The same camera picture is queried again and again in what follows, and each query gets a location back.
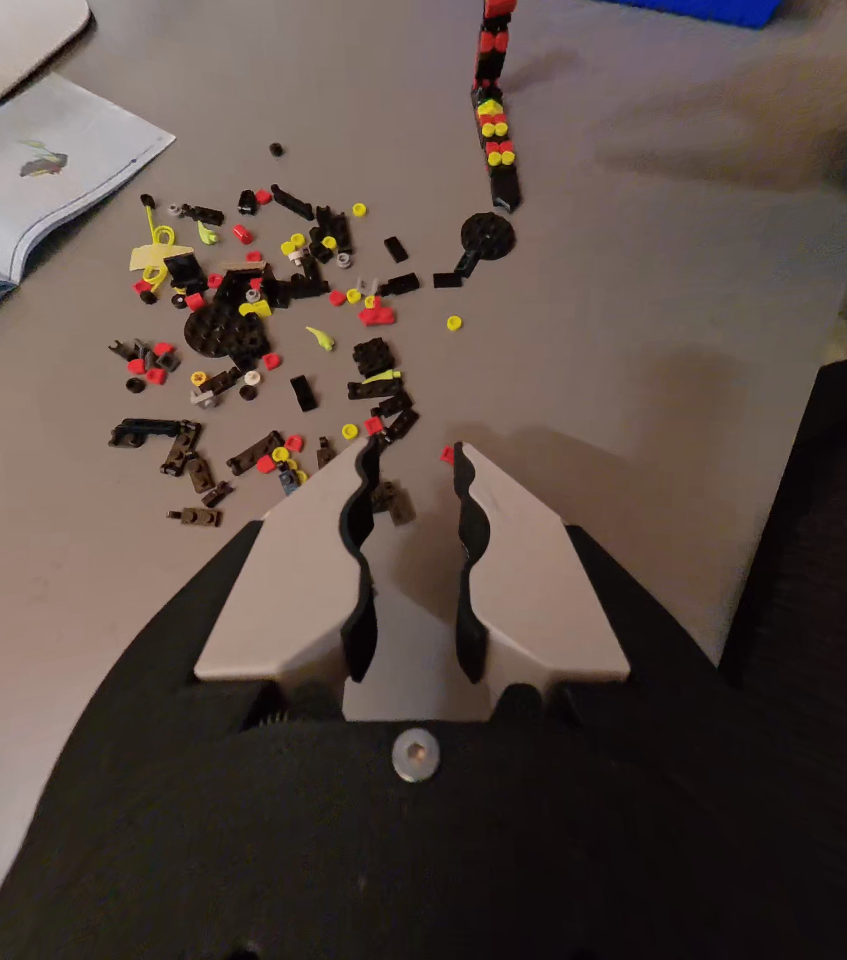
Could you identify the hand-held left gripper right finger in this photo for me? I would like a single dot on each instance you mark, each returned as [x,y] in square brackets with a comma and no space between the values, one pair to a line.
[543,600]

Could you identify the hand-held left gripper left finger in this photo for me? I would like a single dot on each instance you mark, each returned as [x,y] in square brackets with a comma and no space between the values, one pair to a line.
[281,600]

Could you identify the pile of loose lego pieces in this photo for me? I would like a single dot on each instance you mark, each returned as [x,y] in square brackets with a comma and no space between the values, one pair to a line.
[228,330]

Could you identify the black round lego plate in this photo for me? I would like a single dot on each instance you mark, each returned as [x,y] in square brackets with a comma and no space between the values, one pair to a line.
[487,236]

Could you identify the long lego snake model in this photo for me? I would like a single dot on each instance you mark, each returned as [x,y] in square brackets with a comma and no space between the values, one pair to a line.
[498,150]

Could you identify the open instruction booklet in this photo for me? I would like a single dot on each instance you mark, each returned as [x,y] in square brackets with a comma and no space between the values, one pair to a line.
[41,195]

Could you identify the blue plastic bin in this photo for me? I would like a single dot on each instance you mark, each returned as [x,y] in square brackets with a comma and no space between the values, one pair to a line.
[701,9]

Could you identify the white flat stand base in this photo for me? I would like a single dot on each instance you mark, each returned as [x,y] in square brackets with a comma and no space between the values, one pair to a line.
[11,45]

